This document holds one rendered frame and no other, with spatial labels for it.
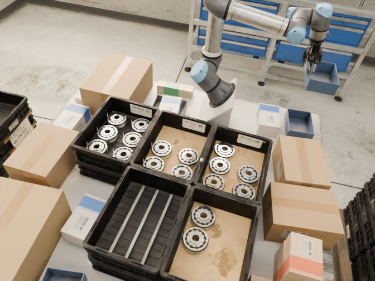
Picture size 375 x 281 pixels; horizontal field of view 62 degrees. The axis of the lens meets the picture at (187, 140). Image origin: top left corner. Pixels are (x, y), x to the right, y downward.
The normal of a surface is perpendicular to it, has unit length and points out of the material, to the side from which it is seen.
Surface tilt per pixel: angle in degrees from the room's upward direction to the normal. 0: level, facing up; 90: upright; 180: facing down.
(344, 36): 90
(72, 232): 0
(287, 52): 90
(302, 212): 0
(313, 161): 0
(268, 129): 90
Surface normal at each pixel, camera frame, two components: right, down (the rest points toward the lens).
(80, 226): 0.07, -0.68
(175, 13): -0.22, 0.71
